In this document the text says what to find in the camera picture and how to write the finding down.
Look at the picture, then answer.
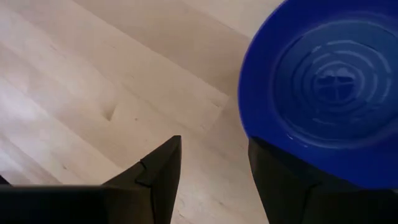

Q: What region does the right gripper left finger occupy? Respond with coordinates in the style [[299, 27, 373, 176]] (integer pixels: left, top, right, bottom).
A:
[[101, 135, 182, 224]]

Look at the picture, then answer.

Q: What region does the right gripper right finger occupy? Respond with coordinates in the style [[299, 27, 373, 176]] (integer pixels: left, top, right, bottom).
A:
[[248, 136, 398, 224]]

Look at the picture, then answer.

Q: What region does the violet-blue plastic bowl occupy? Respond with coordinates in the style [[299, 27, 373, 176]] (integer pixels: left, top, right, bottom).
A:
[[238, 0, 398, 190]]

